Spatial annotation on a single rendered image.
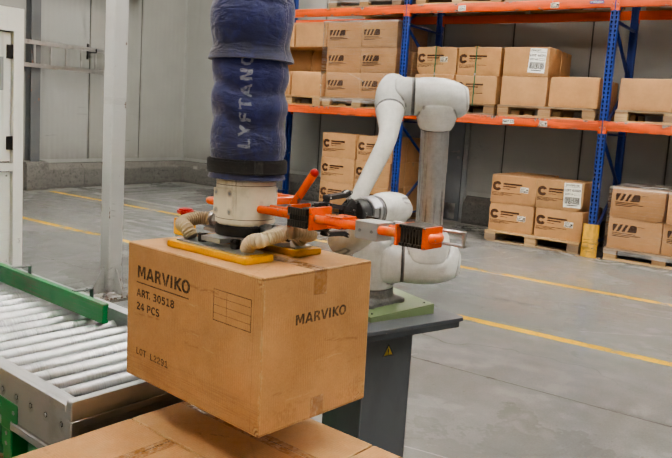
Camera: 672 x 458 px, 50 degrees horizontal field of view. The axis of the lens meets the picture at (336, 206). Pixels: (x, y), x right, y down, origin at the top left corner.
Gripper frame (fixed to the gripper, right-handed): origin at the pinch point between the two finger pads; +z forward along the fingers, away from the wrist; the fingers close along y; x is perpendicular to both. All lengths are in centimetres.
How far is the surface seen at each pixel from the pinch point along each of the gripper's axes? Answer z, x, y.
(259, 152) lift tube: 4.6, 16.9, -15.5
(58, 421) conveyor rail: 35, 64, 67
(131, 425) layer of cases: 23, 45, 65
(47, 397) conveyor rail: 36, 69, 61
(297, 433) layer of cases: -8, 9, 65
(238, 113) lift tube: 8.5, 21.6, -25.5
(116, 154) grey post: -162, 338, 13
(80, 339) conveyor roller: -7, 123, 66
